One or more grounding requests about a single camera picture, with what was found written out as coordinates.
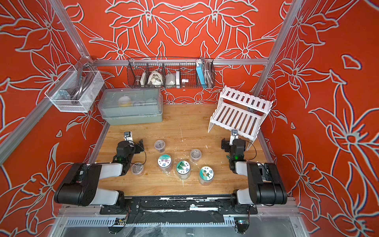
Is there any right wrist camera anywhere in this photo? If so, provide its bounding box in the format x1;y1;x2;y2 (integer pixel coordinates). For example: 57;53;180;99
231;129;238;140

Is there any seed jar green tree lid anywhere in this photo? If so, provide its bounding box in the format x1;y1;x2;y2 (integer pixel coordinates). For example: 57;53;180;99
176;161;191;180

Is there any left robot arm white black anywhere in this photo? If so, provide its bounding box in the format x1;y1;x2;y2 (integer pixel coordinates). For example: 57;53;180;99
54;139;145;208

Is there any small clear cup back right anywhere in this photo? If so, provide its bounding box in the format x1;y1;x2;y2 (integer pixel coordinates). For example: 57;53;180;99
190;149;202;163

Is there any white slatted two-tier shelf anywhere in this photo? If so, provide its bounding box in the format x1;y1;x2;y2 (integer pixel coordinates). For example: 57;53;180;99
208;86;273;142

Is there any seed jar pink flower lid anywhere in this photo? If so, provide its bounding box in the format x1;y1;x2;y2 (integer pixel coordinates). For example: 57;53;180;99
158;154;173;173

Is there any green plastic storage box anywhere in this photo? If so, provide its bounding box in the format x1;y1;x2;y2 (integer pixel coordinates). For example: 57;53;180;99
98;88;163;125

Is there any black wire wall basket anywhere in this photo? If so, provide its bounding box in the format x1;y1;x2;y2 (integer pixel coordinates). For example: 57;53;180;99
127;57;216;89

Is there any white cloth bundle in basket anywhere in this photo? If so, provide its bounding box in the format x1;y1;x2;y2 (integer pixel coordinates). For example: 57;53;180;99
148;71;164;86

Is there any small clear cup front left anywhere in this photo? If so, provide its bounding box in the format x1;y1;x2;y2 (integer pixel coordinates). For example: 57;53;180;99
131;163;145;176

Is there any small clear cup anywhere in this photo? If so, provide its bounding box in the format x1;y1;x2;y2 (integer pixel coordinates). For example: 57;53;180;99
190;149;202;163
131;163;145;176
154;140;165;153

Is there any light blue box in basket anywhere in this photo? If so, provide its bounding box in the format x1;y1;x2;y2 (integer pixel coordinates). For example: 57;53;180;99
195;59;206;88

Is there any seed jar radish lid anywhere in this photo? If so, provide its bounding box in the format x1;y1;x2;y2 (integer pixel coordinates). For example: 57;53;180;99
198;166;215;186

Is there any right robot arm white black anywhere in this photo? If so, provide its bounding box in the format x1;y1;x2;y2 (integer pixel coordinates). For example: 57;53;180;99
221;138;288;206

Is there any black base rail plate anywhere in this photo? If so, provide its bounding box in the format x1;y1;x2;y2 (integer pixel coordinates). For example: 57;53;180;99
100;194;258;215

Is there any clear plastic wall basket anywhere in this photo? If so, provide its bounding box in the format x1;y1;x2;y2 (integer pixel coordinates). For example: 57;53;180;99
45;66;105;113

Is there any small clear cup back left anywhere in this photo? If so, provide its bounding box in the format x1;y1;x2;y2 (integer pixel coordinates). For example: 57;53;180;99
154;140;165;153

